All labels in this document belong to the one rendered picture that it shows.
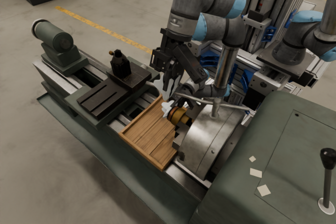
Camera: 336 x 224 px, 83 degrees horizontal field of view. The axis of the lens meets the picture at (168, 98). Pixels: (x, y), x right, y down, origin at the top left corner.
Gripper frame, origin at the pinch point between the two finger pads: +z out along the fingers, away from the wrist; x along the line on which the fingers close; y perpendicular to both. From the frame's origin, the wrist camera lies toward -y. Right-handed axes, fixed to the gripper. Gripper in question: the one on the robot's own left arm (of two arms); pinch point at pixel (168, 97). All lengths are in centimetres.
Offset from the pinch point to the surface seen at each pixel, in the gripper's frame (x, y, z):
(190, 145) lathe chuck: -3.6, -11.6, 14.4
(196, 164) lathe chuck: -3.2, -16.5, 19.8
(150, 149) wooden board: -14.0, 8.6, 41.5
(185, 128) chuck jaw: -13.4, -4.5, 17.5
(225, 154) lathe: -9.0, -22.7, 13.5
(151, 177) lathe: -25, 8, 74
